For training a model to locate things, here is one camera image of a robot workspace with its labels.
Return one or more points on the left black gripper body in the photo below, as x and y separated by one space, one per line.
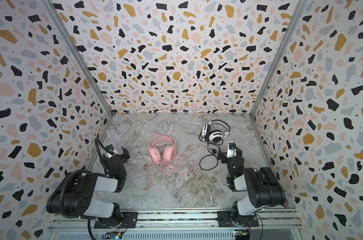
118 157

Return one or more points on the pink headphones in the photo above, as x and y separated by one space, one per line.
162 148

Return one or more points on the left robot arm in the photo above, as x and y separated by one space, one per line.
74 197

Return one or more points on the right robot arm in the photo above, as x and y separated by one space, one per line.
261 185

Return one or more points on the white black headphones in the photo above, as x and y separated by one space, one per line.
214 136

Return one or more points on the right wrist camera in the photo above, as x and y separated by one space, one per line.
231 150

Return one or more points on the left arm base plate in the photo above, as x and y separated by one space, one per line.
124 220

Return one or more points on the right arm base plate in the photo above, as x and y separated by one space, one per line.
227 219

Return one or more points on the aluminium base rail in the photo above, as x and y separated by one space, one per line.
184 224

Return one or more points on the left corner aluminium post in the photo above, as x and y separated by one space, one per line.
52 13

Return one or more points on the corner aluminium post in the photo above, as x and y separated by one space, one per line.
52 13
279 54

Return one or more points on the right corner aluminium post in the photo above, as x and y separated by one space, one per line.
279 54

